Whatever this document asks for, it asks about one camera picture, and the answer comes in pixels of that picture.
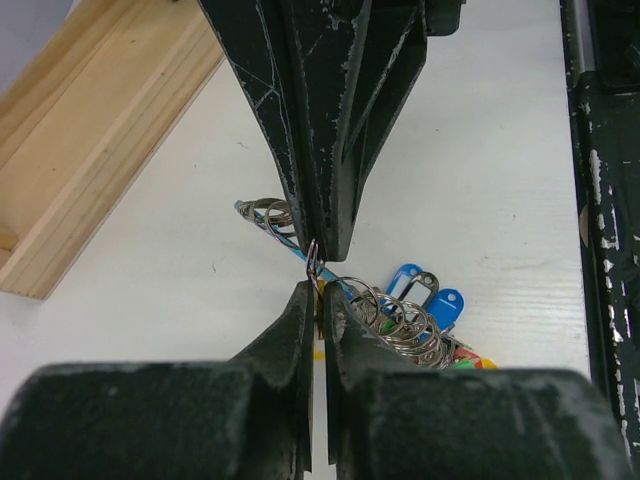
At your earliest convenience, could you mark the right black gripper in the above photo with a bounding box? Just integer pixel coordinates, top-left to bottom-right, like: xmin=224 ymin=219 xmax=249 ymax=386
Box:
xmin=299 ymin=0 xmax=466 ymax=262

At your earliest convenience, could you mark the metal key organizer with keys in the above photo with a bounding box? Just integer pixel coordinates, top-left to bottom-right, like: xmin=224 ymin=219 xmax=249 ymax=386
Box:
xmin=234 ymin=198 xmax=497 ymax=369

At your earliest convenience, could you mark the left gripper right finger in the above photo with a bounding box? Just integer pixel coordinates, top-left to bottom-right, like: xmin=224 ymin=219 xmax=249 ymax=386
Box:
xmin=323 ymin=284 xmax=634 ymax=479

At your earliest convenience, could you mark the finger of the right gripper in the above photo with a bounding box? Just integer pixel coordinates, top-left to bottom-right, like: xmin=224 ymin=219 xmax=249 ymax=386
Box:
xmin=197 ymin=0 xmax=319 ymax=251

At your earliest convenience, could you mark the wooden clothes rack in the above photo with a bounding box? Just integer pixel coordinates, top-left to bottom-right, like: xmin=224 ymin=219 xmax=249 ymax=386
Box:
xmin=1 ymin=1 xmax=223 ymax=299

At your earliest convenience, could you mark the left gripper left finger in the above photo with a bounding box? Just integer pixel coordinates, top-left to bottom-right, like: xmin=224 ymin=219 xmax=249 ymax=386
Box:
xmin=1 ymin=281 xmax=314 ymax=479

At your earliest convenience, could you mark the key with yellow tag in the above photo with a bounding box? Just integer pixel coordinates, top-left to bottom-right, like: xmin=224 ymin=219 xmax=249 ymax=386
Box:
xmin=312 ymin=279 xmax=326 ymax=361

